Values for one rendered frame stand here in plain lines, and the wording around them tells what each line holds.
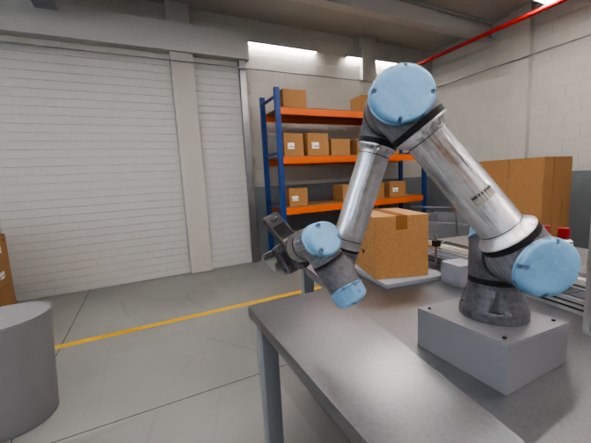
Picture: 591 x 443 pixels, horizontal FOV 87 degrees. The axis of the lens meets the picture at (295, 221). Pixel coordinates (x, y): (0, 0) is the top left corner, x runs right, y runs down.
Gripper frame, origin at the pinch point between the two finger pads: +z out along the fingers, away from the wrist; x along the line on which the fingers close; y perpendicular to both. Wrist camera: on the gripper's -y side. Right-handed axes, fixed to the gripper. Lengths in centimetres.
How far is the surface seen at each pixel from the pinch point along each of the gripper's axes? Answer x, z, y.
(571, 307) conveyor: 66, -26, 65
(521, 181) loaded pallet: 355, 146, 99
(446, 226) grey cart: 203, 134, 78
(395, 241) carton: 52, 15, 26
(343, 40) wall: 403, 308, -224
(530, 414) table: 12, -46, 50
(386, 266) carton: 45, 20, 33
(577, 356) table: 39, -39, 60
